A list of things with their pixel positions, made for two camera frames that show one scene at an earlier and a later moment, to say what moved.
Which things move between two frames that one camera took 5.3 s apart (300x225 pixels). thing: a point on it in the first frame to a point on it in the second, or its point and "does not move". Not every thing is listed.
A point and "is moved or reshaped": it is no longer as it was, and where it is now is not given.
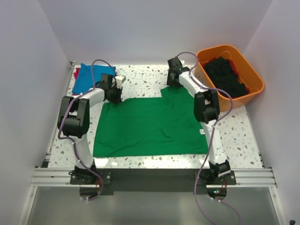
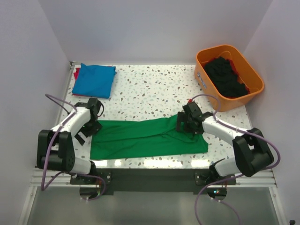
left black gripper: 117,99 to 96,127
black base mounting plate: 153,180 does not move
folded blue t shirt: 84,82 does not move
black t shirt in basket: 220,71 does not move
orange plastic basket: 224,69 does not move
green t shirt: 167,125 is moved or reshaped
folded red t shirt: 76,74 does not move
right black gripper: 169,82 to 182,117
